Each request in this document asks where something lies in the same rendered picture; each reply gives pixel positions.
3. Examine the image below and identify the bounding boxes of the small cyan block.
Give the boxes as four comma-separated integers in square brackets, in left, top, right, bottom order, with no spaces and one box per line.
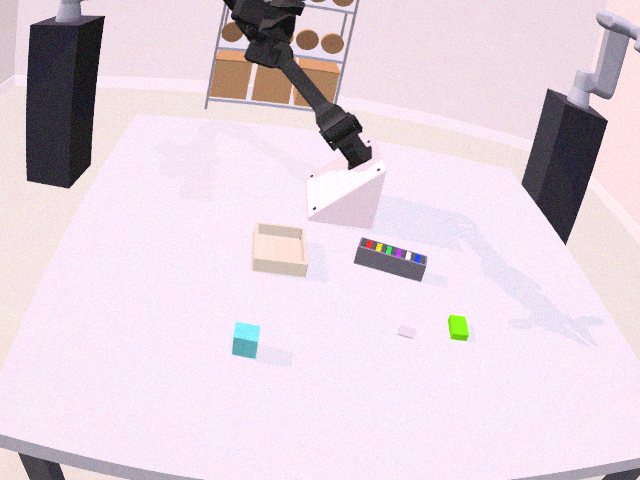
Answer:
[232,322,260,359]

